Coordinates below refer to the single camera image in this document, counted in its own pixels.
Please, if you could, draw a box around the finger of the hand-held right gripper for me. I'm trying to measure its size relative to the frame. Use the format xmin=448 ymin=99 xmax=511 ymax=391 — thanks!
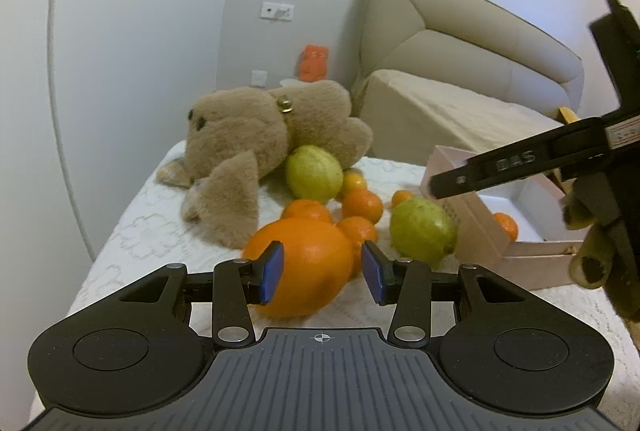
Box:
xmin=429 ymin=115 xmax=608 ymax=200

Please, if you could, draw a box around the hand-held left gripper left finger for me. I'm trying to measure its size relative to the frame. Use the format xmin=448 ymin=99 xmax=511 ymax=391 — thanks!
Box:
xmin=107 ymin=240 xmax=286 ymax=346

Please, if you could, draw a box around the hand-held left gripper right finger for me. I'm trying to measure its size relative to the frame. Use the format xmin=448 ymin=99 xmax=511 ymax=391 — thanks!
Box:
xmin=361 ymin=240 xmax=538 ymax=346

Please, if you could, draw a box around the large orange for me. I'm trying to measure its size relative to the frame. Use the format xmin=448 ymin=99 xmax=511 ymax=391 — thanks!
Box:
xmin=242 ymin=217 xmax=355 ymax=318

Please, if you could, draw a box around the green guava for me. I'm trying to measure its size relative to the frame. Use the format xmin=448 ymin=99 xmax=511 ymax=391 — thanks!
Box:
xmin=389 ymin=198 xmax=458 ymax=264
xmin=285 ymin=145 xmax=345 ymax=204

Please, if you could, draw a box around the pink cardboard box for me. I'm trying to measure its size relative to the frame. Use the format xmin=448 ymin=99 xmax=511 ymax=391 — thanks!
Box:
xmin=420 ymin=145 xmax=608 ymax=292

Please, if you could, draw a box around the person's right hand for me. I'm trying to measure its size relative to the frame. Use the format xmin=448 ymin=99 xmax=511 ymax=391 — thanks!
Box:
xmin=562 ymin=181 xmax=640 ymax=327

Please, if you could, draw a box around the yellowish tangerine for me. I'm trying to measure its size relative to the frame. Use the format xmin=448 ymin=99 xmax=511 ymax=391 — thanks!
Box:
xmin=340 ymin=170 xmax=368 ymax=196

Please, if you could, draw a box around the brown plush teddy bear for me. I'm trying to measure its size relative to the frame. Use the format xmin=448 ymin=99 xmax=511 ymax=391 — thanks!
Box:
xmin=156 ymin=80 xmax=375 ymax=249

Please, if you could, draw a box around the orange toy figure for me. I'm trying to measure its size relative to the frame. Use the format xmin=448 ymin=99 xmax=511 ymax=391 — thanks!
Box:
xmin=297 ymin=44 xmax=328 ymax=83

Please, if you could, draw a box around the white wall socket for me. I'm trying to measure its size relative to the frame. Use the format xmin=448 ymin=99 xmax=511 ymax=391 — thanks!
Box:
xmin=260 ymin=2 xmax=295 ymax=20

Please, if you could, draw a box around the thin white wall cable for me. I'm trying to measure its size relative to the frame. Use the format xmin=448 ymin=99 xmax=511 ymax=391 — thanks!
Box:
xmin=46 ymin=0 xmax=97 ymax=262

